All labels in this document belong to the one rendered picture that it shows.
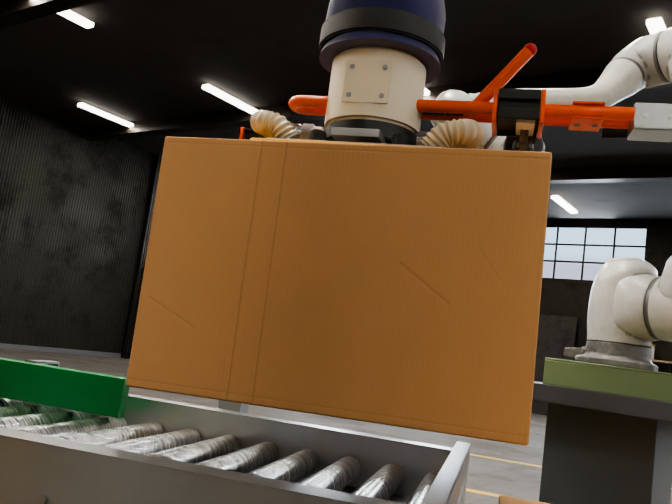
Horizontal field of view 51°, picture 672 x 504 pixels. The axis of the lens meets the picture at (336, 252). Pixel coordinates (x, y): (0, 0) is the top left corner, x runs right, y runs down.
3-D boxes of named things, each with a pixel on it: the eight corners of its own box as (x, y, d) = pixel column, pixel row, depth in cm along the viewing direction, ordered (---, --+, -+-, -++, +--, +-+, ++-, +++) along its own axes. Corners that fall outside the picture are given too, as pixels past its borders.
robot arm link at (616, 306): (607, 343, 189) (614, 263, 191) (674, 350, 174) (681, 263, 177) (572, 338, 179) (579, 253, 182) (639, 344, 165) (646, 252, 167)
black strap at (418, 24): (304, 27, 118) (307, 5, 119) (334, 81, 141) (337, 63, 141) (438, 29, 113) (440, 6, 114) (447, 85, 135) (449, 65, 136)
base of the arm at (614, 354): (568, 360, 191) (570, 339, 192) (658, 371, 181) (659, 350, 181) (557, 358, 175) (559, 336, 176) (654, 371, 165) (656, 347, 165)
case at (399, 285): (124, 386, 108) (164, 135, 113) (227, 382, 146) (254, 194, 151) (528, 446, 92) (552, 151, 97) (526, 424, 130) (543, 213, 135)
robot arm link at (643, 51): (595, 57, 177) (647, 44, 166) (629, 30, 186) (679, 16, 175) (612, 104, 181) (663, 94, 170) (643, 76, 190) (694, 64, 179)
